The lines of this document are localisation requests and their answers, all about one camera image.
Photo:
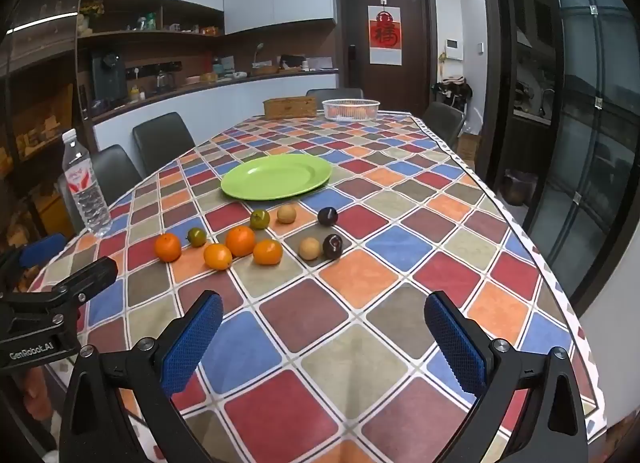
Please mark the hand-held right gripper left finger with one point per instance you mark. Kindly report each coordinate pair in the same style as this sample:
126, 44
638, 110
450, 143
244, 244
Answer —
192, 343

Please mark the red and white wall poster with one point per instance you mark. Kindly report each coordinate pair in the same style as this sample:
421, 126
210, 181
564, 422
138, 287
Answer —
385, 33

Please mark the glass sliding door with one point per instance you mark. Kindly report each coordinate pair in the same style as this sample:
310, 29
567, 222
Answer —
575, 118

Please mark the dark leather chair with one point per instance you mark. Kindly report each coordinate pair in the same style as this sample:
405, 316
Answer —
112, 173
334, 93
442, 120
162, 140

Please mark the wicker box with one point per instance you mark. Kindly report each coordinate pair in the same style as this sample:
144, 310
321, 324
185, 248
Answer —
290, 108

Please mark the rack with clothes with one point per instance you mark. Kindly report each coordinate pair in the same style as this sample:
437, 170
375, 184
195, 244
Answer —
452, 90

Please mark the dark purple plum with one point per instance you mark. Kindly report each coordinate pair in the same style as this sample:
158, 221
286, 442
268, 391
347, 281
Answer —
327, 216
332, 246

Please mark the black coffee machine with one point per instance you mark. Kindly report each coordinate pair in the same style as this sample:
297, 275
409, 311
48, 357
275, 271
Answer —
107, 78

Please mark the green plate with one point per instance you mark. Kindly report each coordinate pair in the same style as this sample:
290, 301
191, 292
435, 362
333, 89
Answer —
275, 178

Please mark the wooden wall shelf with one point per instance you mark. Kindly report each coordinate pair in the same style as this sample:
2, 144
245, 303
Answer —
150, 33

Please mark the large orange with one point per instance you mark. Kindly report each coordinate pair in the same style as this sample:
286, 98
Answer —
240, 240

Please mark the black door lock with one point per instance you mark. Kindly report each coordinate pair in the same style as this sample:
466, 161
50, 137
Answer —
352, 55

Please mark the dark brown door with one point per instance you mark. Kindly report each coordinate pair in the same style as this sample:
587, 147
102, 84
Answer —
415, 43

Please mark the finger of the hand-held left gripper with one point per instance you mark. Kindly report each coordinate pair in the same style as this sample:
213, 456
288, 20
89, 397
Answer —
42, 249
85, 275

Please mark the white plastic basket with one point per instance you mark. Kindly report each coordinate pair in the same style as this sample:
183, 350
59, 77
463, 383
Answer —
350, 105

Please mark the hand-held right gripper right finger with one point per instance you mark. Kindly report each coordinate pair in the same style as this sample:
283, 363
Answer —
456, 348

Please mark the small orange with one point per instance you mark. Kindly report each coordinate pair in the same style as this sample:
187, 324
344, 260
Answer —
364, 114

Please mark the white desk lamp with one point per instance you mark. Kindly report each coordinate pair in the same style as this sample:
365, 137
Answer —
258, 50

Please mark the green fruit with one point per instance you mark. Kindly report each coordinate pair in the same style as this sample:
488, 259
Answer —
259, 219
197, 237

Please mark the tan round fruit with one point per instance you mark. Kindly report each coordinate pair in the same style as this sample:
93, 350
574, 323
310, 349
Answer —
309, 248
286, 214

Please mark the wicker tray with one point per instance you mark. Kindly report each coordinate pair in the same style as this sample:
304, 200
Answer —
265, 70

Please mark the dark round bin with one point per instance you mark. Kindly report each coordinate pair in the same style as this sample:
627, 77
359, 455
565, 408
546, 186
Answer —
519, 188

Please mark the clear plastic water bottle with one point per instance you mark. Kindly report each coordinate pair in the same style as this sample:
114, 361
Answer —
87, 193

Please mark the white kitchen counter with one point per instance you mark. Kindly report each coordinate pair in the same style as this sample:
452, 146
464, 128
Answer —
210, 103

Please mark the colourful checkered tablecloth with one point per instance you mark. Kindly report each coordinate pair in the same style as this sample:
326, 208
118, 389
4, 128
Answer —
380, 243

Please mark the white wall intercom panel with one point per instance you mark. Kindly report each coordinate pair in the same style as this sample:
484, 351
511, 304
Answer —
453, 49

